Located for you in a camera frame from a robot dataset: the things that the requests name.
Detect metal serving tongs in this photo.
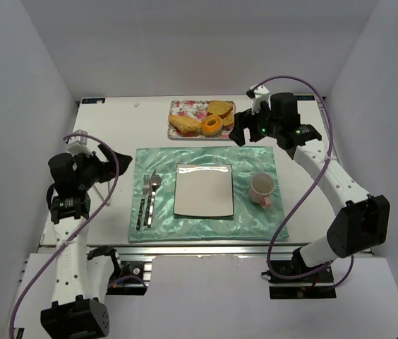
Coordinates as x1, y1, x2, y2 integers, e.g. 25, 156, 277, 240
92, 181, 111, 202

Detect long yellow bread loaf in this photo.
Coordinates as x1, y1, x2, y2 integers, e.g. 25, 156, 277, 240
168, 115, 201, 134

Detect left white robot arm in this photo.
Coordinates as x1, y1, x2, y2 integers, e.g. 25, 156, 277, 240
40, 145, 132, 338

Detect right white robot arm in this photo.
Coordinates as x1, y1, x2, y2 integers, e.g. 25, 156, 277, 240
229, 86, 390, 280

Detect small brown bread slice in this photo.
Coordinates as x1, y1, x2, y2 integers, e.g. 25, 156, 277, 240
222, 112, 235, 128

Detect large brown bread slice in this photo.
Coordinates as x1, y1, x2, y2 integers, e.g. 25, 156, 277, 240
207, 100, 234, 119

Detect metal spoon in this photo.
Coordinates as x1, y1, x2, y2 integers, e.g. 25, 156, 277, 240
147, 174, 162, 228

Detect floral rectangular tray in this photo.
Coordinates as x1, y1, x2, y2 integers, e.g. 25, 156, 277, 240
167, 100, 236, 141

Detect pink mug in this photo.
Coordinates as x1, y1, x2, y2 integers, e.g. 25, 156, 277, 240
248, 173, 276, 209

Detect white square plate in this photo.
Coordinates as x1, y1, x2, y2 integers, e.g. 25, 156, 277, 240
174, 164, 234, 218

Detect green satin placemat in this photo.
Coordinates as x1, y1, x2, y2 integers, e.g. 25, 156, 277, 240
128, 146, 284, 244

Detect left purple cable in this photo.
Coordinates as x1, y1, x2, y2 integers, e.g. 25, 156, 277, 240
8, 133, 120, 339

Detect purple cable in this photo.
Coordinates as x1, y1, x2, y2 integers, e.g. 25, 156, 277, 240
8, 133, 120, 339
255, 75, 354, 292

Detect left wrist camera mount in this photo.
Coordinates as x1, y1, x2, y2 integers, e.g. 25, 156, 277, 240
66, 130, 92, 156

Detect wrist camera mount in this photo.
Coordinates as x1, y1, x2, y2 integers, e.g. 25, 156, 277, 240
246, 85, 270, 115
66, 130, 92, 156

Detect fork with dark handle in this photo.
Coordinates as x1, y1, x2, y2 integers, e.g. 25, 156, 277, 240
136, 174, 150, 231

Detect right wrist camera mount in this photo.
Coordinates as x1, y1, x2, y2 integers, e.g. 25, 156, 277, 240
246, 85, 270, 115

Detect orange ring donut bread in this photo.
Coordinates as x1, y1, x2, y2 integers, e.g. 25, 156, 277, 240
201, 114, 222, 137

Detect aluminium frame rail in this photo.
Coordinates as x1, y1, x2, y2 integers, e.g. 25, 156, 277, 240
36, 243, 376, 262

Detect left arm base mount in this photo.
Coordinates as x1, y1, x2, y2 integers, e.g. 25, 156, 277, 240
87, 246, 147, 296

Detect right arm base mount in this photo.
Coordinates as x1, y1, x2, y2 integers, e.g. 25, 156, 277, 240
260, 259, 337, 300

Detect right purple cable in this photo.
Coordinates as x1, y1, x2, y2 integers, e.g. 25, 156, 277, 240
255, 75, 354, 292

